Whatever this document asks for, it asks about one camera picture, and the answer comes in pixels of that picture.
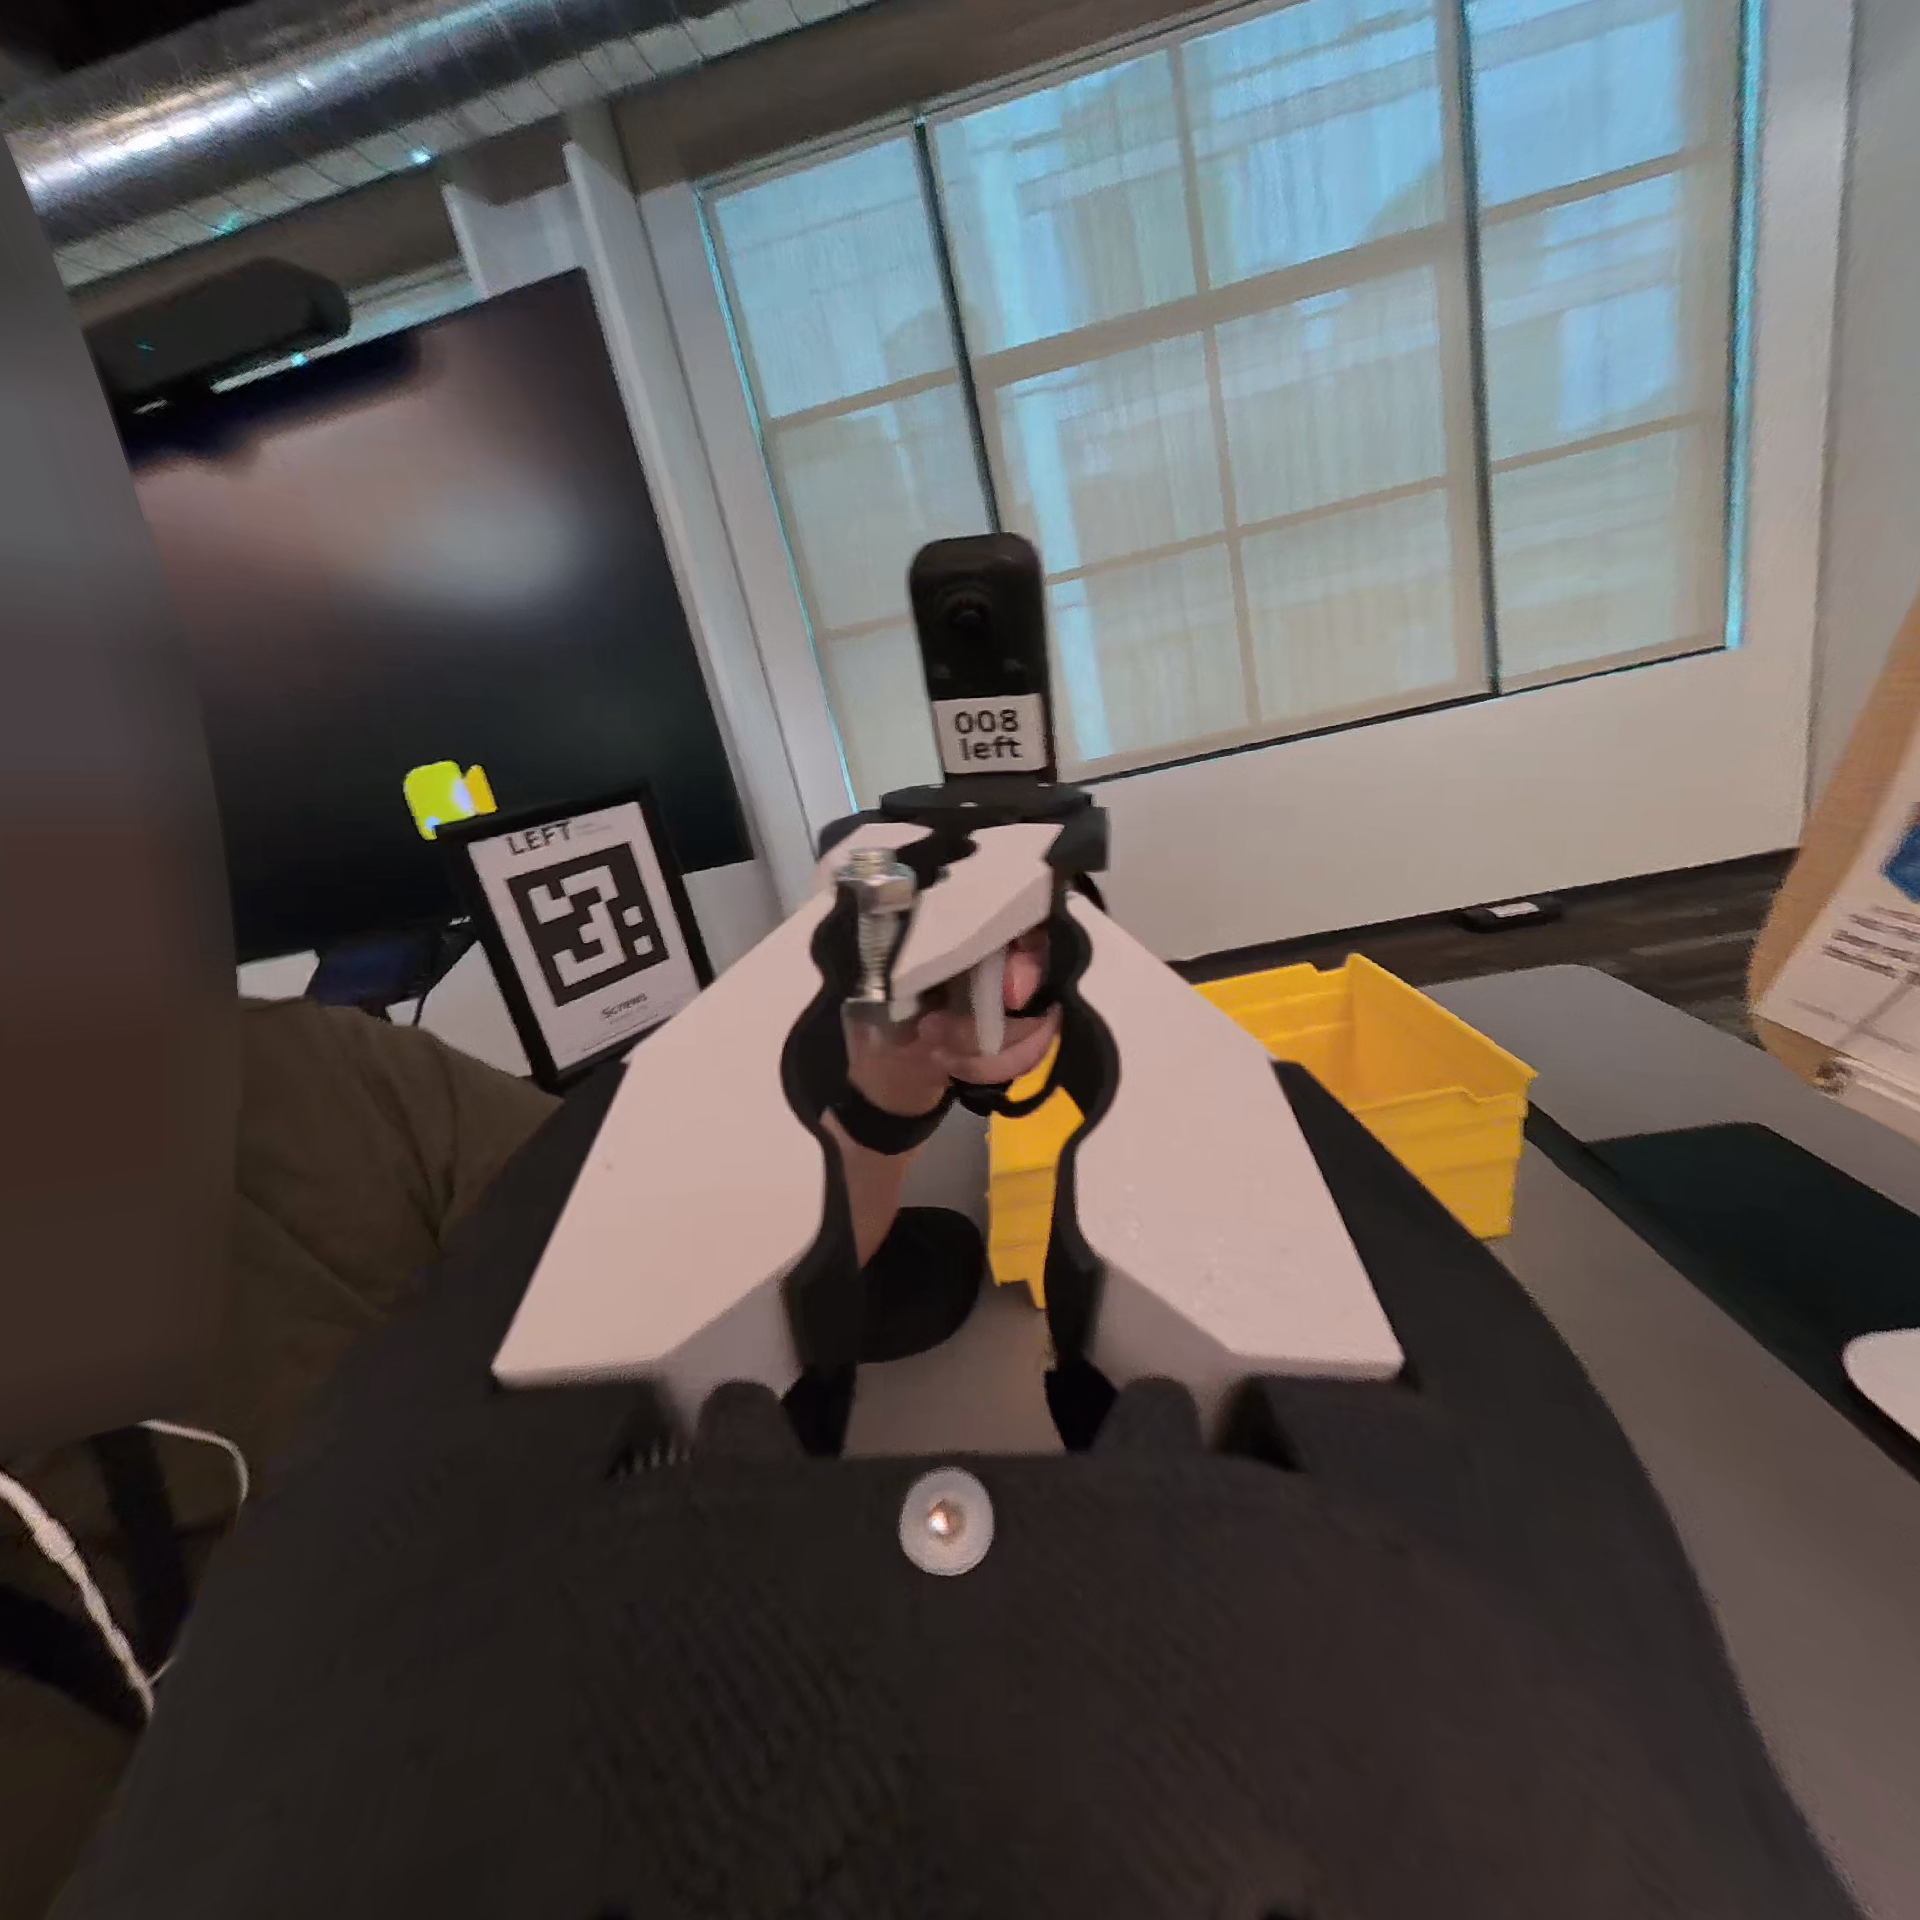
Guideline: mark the black conference camera bar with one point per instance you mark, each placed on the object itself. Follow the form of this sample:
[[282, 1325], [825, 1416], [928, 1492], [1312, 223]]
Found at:
[[224, 323]]

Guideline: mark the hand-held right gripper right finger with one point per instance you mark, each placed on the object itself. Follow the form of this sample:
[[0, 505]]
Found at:
[[1230, 1200]]

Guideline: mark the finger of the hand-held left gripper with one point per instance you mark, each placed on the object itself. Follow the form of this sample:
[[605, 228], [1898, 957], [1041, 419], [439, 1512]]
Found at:
[[990, 916], [901, 844]]

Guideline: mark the yellow plastic bin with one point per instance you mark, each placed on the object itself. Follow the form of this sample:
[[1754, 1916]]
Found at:
[[1394, 1080]]

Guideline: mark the large dark display screen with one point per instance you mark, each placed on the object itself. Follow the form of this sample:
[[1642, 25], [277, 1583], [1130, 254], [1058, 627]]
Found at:
[[450, 599]]

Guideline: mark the large grid window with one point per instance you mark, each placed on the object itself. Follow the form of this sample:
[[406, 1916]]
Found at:
[[1349, 375]]

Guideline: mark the person's left hand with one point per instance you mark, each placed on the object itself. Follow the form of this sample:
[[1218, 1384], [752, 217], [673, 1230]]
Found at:
[[930, 1060]]

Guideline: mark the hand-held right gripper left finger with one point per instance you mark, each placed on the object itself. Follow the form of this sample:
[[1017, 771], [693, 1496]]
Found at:
[[675, 1200]]

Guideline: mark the dark desk mat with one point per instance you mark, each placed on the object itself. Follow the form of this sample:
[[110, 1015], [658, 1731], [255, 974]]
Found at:
[[1723, 1245]]

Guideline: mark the steel hex bolt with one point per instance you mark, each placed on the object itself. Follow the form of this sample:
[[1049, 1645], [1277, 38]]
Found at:
[[873, 960]]

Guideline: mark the instruction sheet on board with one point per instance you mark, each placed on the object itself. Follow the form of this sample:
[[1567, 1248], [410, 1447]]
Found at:
[[1874, 704]]

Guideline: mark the silver ventilation duct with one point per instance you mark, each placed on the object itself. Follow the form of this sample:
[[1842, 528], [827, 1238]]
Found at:
[[301, 107]]

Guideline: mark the black textured pad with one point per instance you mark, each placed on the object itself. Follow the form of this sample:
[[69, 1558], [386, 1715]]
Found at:
[[930, 1276]]

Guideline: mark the black wristband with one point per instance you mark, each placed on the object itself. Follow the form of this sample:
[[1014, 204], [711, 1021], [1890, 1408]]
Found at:
[[886, 1127]]

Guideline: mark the printed instruction sheet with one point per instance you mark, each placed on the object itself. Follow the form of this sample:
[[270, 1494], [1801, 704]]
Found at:
[[1874, 960]]

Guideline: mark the black framed marker sign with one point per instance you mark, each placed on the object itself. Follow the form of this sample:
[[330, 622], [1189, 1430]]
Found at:
[[586, 931]]

